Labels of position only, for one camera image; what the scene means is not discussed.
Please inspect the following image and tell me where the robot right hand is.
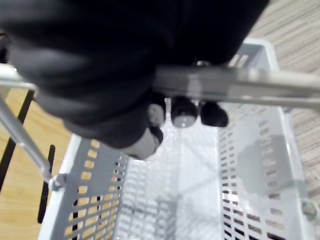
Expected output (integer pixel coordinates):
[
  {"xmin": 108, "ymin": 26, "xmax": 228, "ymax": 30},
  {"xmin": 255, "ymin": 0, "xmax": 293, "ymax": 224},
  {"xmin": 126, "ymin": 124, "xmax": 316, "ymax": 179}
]
[{"xmin": 0, "ymin": 0, "xmax": 270, "ymax": 160}]

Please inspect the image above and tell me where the white perforated plastic shopping basket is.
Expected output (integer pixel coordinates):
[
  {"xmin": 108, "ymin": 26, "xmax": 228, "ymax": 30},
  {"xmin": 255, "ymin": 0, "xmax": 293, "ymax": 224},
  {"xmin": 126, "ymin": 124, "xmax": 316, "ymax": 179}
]
[{"xmin": 37, "ymin": 39, "xmax": 316, "ymax": 240}]

